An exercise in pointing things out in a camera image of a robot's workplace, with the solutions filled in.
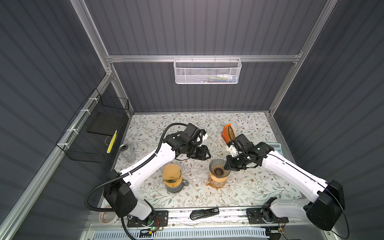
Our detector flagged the wooden ring holder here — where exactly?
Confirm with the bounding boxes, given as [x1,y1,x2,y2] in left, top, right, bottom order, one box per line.
[210,173,228,183]

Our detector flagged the grey glass pitcher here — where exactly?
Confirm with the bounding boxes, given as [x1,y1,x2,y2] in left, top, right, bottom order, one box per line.
[165,180,189,194]

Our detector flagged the orange glass pitcher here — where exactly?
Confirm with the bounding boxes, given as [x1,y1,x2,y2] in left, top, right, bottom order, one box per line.
[206,175,228,189]

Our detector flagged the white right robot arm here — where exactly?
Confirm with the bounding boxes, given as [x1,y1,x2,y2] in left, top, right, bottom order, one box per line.
[225,142,345,231]

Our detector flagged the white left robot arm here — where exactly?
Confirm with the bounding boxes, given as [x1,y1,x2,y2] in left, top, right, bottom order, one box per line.
[103,132,211,226]

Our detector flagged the orange coffee filter holder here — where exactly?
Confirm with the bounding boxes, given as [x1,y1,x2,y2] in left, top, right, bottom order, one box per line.
[222,124,237,144]

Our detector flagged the teal calculator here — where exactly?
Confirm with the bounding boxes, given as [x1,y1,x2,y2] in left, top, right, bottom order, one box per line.
[267,143,284,156]

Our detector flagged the black stapler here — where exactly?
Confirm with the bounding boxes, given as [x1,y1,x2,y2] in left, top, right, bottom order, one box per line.
[190,208,220,221]

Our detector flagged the clear glass bottle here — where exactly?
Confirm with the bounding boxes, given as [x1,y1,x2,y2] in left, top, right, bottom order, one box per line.
[119,144,136,163]

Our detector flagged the tape roll left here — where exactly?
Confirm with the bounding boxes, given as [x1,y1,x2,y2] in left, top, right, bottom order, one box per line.
[99,212,119,226]

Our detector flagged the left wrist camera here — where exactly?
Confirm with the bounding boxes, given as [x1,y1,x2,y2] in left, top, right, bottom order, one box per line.
[181,123,208,146]

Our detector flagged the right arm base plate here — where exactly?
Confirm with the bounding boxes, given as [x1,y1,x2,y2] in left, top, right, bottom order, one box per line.
[246,208,289,224]

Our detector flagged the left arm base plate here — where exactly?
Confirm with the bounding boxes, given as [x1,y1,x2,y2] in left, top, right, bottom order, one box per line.
[126,210,169,228]

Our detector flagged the white wire mesh basket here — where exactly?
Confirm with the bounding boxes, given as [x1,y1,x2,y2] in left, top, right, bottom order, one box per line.
[173,57,242,85]

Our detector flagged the black wire basket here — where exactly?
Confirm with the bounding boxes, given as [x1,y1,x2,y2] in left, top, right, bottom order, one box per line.
[57,90,130,164]

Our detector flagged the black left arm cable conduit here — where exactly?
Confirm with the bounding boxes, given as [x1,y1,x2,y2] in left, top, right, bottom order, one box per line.
[83,122,188,240]

